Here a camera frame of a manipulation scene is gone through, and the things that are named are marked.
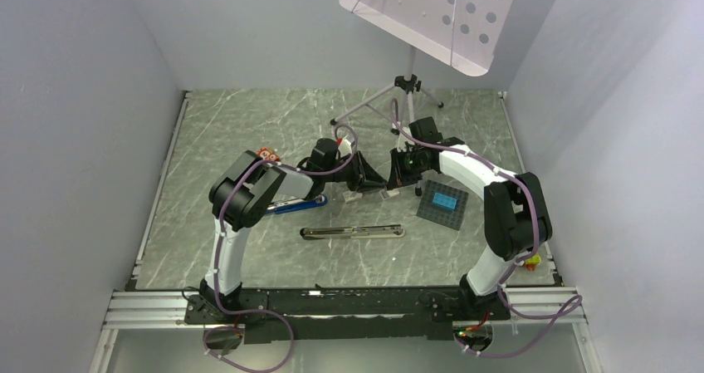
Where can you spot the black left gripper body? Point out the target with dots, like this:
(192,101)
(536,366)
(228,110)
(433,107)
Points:
(349,173)

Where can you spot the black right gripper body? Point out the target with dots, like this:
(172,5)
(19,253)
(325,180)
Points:
(414,159)

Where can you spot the staple box tray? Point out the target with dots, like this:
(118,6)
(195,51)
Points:
(387,194)

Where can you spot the white staple box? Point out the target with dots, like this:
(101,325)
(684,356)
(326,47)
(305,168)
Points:
(351,196)

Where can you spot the black silver stapler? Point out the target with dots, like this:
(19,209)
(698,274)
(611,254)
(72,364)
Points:
(354,232)

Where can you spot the blue black stapler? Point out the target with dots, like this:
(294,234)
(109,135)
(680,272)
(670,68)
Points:
(293,205)

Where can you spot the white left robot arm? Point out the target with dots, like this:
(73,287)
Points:
(241,196)

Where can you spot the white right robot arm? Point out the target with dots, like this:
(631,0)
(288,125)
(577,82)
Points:
(516,219)

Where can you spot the blue lego brick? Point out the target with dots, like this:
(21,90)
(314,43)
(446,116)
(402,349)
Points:
(444,201)

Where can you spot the dark grey lego baseplate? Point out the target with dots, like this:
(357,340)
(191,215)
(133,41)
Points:
(449,219)

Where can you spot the red cartoon eraser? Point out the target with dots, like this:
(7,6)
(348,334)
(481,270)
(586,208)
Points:
(268,154)

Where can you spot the white perforated music stand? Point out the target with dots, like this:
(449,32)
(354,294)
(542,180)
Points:
(459,33)

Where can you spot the colourful lego toy car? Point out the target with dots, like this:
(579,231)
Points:
(532,263)

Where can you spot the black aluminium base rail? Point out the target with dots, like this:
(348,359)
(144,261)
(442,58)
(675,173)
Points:
(333,313)

